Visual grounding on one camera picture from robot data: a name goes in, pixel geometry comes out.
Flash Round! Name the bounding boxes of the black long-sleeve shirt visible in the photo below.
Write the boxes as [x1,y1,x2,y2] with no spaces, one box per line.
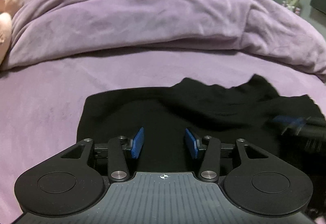
[76,74,326,176]

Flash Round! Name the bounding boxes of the purple duvet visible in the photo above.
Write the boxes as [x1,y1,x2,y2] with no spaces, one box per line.
[0,0,326,76]

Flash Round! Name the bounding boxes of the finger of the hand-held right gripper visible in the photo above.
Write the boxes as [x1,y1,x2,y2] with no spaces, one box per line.
[271,115,326,138]

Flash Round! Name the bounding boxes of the purple bed sheet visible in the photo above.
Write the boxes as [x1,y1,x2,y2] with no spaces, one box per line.
[0,48,326,223]

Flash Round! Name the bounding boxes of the small pink bottles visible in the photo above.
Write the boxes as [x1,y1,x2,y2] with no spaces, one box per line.
[281,1,303,14]

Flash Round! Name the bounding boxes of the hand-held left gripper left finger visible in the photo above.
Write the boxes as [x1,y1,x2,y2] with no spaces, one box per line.
[60,127,145,183]

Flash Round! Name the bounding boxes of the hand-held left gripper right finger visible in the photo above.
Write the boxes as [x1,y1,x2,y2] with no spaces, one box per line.
[185,128,269,183]

